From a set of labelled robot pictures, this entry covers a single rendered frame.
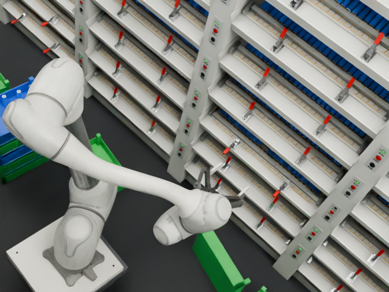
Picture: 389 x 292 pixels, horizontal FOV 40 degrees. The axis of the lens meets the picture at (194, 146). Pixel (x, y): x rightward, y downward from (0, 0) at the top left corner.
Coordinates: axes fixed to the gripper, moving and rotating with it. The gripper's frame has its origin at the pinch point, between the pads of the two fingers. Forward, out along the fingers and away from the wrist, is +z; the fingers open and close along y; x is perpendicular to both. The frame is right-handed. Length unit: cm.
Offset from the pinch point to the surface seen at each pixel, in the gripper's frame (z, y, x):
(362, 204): 20.4, 41.4, 12.7
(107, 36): 23, -90, -7
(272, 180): 21.7, 9.5, -7.9
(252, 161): 21.9, -2.0, -7.7
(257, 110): 22.8, -10.9, 14.3
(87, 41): 23, -101, -18
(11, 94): -17, -103, -35
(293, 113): 14.4, 3.4, 29.9
